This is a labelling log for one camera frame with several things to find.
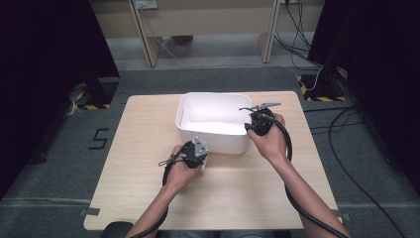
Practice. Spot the grey tape piece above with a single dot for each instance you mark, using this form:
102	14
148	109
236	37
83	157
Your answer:
89	211
343	216

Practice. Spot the wall power socket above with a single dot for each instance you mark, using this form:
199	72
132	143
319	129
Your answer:
146	4

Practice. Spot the white cloth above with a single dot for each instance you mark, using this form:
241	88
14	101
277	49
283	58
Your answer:
203	164

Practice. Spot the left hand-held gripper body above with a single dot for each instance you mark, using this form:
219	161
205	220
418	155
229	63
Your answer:
198	150

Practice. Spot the person's left hand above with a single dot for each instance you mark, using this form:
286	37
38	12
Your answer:
180	177

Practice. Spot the black curtain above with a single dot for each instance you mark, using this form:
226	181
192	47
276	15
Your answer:
379	66
43	82

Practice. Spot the stand base with hazard tape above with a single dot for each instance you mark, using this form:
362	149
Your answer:
99	95
322	91

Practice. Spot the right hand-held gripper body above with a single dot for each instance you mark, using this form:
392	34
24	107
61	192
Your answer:
262	124

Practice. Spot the person's legs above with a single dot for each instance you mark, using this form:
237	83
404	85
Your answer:
231	235

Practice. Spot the white plastic bin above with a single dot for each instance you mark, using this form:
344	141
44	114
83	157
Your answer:
214	114

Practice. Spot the person's right hand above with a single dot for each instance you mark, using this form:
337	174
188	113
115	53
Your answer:
275	145

